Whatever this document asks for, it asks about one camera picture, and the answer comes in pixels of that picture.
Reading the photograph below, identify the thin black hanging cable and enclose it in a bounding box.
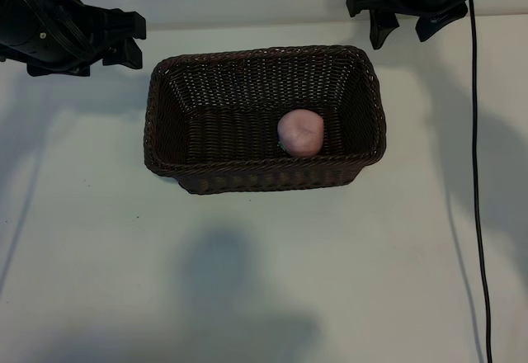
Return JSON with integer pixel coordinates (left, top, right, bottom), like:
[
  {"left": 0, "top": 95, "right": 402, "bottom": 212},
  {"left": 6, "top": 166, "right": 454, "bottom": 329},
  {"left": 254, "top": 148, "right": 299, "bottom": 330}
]
[{"left": 468, "top": 0, "right": 494, "bottom": 363}]

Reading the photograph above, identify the dark brown wicker basket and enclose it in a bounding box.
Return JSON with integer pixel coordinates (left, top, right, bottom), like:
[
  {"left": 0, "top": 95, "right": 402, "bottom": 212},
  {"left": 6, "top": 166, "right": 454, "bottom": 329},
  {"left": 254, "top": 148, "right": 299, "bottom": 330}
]
[{"left": 143, "top": 44, "right": 389, "bottom": 196}]

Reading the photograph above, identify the black ribbed cable bundle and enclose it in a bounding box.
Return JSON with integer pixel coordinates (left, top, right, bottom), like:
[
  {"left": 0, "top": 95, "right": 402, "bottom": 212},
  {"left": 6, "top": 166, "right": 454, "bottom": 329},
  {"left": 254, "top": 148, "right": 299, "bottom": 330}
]
[{"left": 7, "top": 0, "right": 95, "bottom": 63}]

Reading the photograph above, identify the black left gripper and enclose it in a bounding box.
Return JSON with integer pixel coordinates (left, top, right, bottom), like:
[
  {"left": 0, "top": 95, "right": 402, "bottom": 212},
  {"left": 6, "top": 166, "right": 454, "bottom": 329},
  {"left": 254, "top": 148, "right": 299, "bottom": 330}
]
[{"left": 0, "top": 0, "right": 148, "bottom": 78}]

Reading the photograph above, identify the pink peach with green leaf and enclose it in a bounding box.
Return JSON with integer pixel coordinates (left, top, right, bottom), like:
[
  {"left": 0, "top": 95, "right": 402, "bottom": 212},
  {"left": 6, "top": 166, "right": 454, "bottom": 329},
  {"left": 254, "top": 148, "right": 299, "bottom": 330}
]
[{"left": 276, "top": 108, "right": 325, "bottom": 158}]

